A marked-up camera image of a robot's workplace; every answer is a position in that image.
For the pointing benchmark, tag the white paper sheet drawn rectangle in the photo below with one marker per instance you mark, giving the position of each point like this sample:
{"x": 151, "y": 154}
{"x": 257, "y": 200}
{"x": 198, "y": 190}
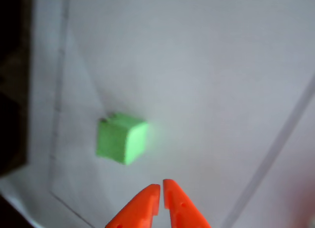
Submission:
{"x": 197, "y": 90}

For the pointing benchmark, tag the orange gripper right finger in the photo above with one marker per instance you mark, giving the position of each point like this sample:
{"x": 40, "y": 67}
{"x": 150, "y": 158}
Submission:
{"x": 179, "y": 208}

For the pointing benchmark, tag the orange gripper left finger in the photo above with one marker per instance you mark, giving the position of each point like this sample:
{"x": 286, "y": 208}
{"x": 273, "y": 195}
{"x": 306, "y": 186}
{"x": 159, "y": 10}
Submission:
{"x": 140, "y": 208}

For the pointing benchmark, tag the green textured cube block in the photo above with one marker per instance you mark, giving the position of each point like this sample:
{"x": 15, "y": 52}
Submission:
{"x": 113, "y": 141}

